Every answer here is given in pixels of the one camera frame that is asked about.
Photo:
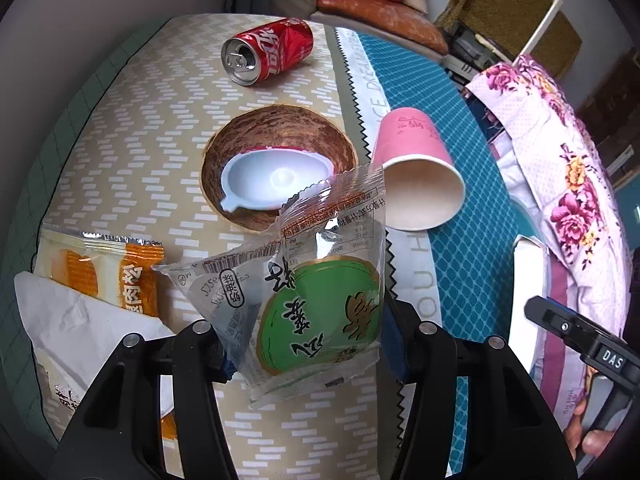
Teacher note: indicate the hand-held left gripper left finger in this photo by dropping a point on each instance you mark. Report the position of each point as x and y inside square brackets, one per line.
[200, 345]

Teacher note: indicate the pink floral blanket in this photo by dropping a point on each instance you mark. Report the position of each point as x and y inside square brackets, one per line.
[565, 170]

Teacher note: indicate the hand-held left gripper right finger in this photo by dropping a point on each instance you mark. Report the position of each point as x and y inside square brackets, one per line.
[397, 355]

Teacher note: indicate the orange seat cushion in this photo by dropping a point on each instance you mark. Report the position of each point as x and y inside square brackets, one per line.
[370, 10]

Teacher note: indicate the green grid mat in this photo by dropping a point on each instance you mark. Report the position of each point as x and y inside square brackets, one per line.
[70, 105]

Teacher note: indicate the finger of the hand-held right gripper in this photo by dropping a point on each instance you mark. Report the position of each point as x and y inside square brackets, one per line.
[560, 322]

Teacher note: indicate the orange snack wrapper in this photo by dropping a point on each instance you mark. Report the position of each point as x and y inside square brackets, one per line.
[100, 270]

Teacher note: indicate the pink paper cup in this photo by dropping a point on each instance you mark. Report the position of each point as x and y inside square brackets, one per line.
[405, 135]

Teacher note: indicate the person's right hand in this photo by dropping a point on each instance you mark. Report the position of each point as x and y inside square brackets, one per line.
[592, 447]

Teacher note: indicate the white tissue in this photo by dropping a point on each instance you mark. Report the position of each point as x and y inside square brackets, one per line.
[75, 325]

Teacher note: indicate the white pole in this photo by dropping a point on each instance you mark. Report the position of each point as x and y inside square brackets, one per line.
[542, 22]

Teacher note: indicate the leopard print curtain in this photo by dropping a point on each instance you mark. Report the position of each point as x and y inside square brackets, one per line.
[500, 5]

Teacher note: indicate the stereo equipment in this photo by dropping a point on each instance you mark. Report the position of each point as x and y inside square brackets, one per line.
[465, 42]

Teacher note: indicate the red soda can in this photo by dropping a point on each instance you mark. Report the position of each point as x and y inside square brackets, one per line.
[275, 47]

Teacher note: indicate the brown round bowl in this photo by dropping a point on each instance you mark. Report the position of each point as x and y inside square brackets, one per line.
[310, 135]

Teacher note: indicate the clear wrapper with green print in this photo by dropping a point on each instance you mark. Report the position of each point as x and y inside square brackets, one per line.
[315, 310]

